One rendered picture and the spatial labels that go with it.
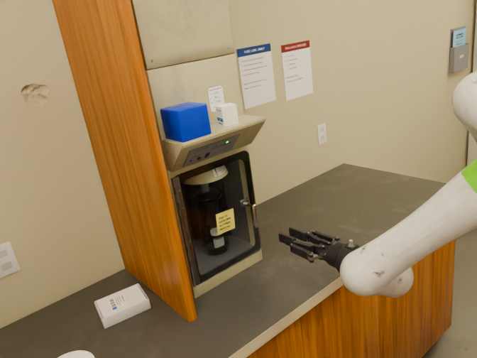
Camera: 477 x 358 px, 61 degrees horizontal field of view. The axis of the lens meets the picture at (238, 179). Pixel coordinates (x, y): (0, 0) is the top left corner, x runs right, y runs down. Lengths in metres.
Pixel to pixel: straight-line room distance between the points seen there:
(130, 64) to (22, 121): 0.56
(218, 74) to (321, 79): 1.11
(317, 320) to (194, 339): 0.46
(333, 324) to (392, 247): 0.73
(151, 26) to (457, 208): 0.88
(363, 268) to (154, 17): 0.85
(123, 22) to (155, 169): 0.38
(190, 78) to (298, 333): 0.90
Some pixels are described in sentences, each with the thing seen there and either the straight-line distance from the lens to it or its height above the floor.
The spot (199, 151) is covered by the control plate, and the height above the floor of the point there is 1.46.
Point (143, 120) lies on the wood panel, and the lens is 1.11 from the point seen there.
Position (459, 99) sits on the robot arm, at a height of 1.58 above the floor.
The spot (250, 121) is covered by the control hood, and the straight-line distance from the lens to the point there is 1.28.
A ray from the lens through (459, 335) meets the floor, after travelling 2.76.
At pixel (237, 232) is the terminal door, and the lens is 1.46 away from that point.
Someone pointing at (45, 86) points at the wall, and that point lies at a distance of 1.55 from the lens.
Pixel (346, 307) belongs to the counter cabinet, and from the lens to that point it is 1.64.
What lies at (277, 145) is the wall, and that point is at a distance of 2.14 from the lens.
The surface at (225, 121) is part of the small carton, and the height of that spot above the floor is 1.52.
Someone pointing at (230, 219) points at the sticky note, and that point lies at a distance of 1.43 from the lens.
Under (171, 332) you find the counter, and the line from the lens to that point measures 1.36.
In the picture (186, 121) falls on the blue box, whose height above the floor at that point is 1.57.
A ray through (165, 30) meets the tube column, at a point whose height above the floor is 1.81.
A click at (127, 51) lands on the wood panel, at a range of 1.10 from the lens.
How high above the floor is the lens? 1.78
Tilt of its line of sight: 20 degrees down
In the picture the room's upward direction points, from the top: 8 degrees counter-clockwise
